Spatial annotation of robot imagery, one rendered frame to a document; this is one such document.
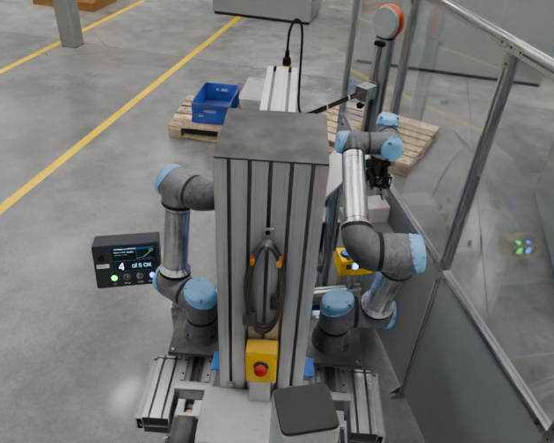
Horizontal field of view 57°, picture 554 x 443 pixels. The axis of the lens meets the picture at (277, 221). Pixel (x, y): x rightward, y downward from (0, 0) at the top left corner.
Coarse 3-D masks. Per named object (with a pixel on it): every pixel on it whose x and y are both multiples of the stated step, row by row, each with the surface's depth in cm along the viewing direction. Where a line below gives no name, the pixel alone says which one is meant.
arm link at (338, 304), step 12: (336, 288) 187; (324, 300) 183; (336, 300) 182; (348, 300) 182; (324, 312) 182; (336, 312) 179; (348, 312) 181; (324, 324) 185; (336, 324) 183; (348, 324) 183
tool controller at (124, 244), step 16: (96, 240) 206; (112, 240) 206; (128, 240) 206; (144, 240) 206; (96, 256) 202; (112, 256) 204; (128, 256) 205; (144, 256) 206; (160, 256) 211; (96, 272) 205; (112, 272) 206; (128, 272) 208; (144, 272) 209
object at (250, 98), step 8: (248, 80) 553; (256, 80) 554; (264, 80) 555; (248, 88) 536; (256, 88) 536; (240, 96) 518; (248, 96) 519; (256, 96) 520; (240, 104) 519; (248, 104) 517; (256, 104) 514
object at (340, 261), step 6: (336, 252) 236; (336, 258) 237; (342, 258) 230; (336, 264) 237; (342, 264) 229; (342, 270) 232; (348, 270) 232; (354, 270) 233; (360, 270) 234; (366, 270) 235
